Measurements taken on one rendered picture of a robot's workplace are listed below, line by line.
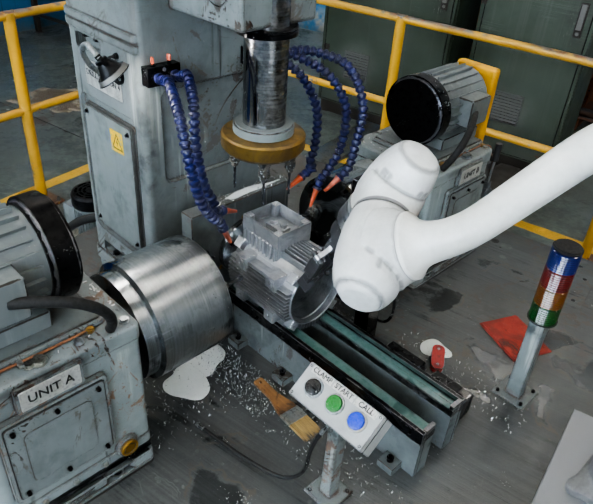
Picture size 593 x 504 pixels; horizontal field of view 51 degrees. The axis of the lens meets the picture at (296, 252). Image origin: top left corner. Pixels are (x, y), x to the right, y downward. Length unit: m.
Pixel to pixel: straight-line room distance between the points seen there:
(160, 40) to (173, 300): 0.53
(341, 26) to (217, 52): 3.45
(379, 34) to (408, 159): 3.76
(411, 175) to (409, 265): 0.16
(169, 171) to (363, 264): 0.71
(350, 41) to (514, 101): 1.27
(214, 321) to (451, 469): 0.57
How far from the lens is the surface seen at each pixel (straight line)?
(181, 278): 1.22
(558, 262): 1.34
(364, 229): 0.91
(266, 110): 1.29
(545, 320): 1.42
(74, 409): 1.12
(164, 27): 1.36
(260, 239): 1.39
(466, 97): 1.74
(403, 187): 0.98
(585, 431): 1.46
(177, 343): 1.21
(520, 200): 0.89
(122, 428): 1.25
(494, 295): 1.88
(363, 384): 1.34
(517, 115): 4.43
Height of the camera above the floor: 1.87
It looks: 34 degrees down
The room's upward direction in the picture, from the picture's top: 4 degrees clockwise
